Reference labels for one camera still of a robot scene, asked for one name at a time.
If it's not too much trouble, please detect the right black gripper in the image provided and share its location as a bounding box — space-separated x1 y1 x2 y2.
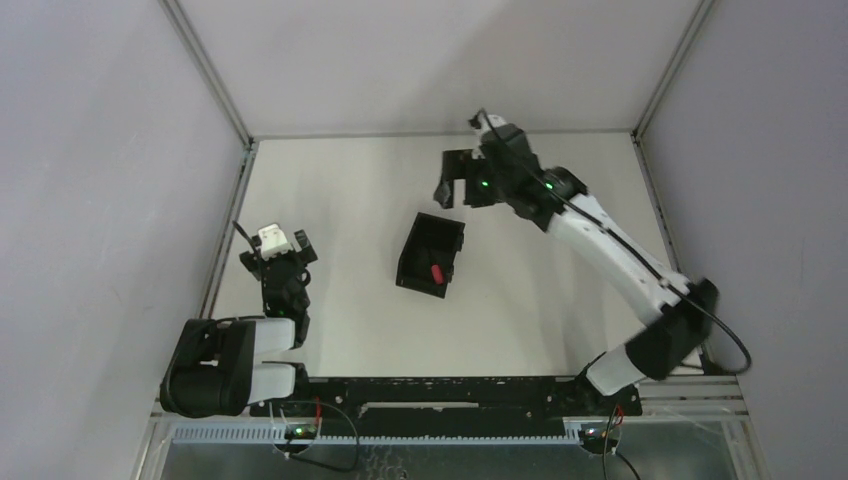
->
436 149 515 209

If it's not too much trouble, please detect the red handled screwdriver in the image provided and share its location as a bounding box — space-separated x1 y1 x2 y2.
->
427 249 445 285

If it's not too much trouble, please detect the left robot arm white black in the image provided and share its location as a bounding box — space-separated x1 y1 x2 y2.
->
159 223 317 418

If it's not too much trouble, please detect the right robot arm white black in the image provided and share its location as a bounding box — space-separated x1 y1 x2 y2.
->
433 117 753 416

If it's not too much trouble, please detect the black plastic bin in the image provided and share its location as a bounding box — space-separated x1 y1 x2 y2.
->
395 212 465 299

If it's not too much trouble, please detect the left controller board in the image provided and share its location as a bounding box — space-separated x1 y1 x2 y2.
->
284 424 319 443

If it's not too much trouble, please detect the controller board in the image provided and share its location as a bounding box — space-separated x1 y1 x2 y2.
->
578 427 621 455
284 424 319 443

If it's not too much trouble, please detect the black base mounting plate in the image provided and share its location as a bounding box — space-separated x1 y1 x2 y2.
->
249 376 643 439

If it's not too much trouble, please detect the right controller board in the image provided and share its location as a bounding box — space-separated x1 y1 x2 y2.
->
578 427 621 455

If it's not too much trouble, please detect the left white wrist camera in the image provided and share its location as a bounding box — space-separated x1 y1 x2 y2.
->
257 223 293 260

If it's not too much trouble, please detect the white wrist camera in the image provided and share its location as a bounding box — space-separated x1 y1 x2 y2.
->
468 111 509 143
257 223 293 260

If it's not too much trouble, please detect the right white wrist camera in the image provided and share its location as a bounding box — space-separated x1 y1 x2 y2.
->
468 111 509 143

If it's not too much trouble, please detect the black cable loop left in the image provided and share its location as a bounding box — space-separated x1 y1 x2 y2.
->
278 400 362 474

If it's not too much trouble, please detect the white slotted cable duct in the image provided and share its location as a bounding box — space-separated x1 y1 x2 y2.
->
170 423 584 446

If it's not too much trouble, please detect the aluminium frame rail front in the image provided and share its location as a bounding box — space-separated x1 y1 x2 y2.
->
638 375 748 421

